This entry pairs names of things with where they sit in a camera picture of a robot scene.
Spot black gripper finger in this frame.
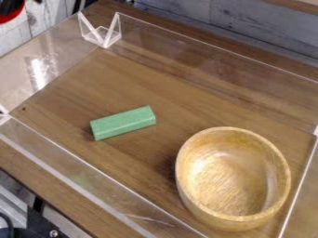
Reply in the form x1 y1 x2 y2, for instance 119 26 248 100
0 0 24 16

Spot red fuzzy ball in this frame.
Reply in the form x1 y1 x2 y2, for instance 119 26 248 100
0 0 26 24

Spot green rectangular block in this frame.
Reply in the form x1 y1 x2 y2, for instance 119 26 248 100
89 106 156 140

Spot clear acrylic tray walls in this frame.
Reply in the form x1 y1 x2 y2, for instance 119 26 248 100
0 12 318 238

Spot wooden bowl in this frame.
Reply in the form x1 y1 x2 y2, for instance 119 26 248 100
175 126 291 231

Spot black cable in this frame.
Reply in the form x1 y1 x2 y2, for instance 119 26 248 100
0 212 16 238

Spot black metal bracket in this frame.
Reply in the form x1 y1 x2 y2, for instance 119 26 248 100
26 205 69 238

